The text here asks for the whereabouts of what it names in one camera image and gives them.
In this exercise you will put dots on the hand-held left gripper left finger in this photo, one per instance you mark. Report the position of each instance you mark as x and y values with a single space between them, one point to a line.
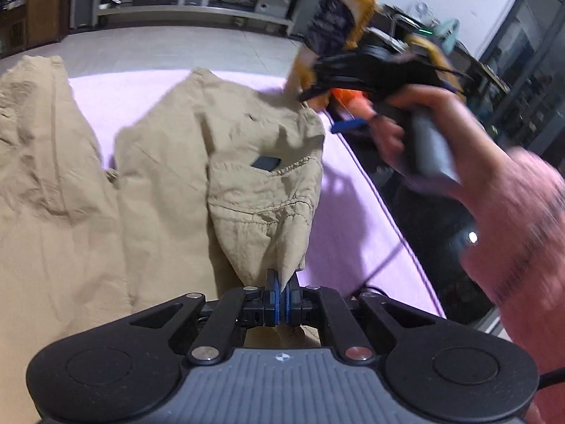
270 300

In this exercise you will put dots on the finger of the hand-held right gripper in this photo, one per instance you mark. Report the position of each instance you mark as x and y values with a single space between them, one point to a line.
351 126
318 91

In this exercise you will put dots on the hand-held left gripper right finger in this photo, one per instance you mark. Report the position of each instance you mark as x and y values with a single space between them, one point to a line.
290 302

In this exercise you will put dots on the khaki pants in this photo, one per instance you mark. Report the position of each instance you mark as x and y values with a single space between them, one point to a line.
167 185

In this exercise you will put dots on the person's right forearm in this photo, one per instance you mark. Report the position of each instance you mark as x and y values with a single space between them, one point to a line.
529 251

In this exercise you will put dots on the person's right hand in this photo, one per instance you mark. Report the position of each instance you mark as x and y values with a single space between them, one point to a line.
463 141

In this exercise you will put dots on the orange juice bottle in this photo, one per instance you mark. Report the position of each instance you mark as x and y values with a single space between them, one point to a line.
344 4

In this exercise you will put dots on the white desk fan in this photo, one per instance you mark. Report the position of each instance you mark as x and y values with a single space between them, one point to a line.
421 9

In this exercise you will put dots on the green towel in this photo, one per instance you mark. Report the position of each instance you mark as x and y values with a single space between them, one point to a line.
446 33

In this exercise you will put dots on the pink towel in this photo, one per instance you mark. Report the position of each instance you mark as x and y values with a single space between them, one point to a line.
348 212

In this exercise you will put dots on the grey subwoofer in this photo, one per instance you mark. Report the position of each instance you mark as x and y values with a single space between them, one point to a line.
271 2

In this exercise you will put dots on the grey television stand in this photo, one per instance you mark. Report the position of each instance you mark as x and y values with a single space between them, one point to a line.
198 13

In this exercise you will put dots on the glass door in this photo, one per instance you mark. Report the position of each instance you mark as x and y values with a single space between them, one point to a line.
525 53

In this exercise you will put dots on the wooden cabinet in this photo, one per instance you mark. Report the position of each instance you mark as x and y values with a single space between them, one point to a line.
39 9

